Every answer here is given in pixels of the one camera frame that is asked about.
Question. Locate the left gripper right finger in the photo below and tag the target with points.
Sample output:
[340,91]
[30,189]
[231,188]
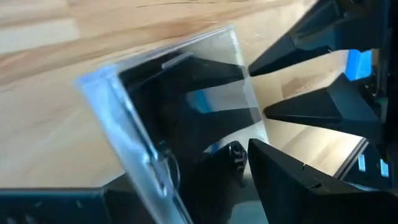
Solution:
[311,205]

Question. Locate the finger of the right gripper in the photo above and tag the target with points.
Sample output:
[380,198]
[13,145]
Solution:
[326,31]
[342,105]

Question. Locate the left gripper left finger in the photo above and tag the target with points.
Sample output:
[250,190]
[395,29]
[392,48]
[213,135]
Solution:
[56,207]

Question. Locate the black CD jewel case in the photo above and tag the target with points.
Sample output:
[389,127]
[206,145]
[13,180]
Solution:
[155,109]

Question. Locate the black aluminium table frame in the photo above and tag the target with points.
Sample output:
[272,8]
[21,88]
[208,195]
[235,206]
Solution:
[351,174]

